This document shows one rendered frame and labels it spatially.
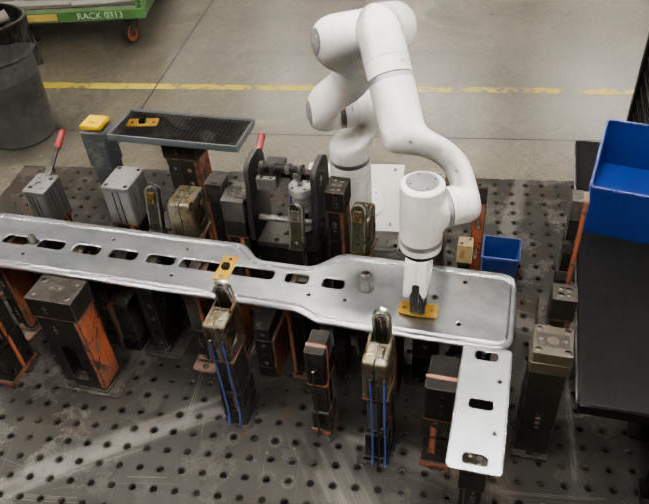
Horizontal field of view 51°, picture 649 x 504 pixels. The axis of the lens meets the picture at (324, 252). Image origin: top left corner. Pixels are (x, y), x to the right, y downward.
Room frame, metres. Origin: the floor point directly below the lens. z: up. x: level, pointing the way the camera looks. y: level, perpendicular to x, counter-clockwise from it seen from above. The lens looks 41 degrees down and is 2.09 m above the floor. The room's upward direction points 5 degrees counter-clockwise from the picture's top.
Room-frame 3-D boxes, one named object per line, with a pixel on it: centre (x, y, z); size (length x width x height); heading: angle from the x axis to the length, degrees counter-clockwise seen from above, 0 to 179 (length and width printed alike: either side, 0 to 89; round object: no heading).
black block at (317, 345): (0.97, 0.03, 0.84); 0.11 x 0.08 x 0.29; 162
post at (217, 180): (1.45, 0.26, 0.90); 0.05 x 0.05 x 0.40; 72
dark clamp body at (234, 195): (1.41, 0.20, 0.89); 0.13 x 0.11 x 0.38; 162
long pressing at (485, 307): (1.21, 0.26, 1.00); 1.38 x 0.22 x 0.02; 72
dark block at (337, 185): (1.35, -0.05, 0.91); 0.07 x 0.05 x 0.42; 162
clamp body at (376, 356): (0.89, -0.09, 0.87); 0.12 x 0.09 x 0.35; 162
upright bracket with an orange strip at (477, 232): (1.19, -0.35, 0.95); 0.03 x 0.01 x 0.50; 72
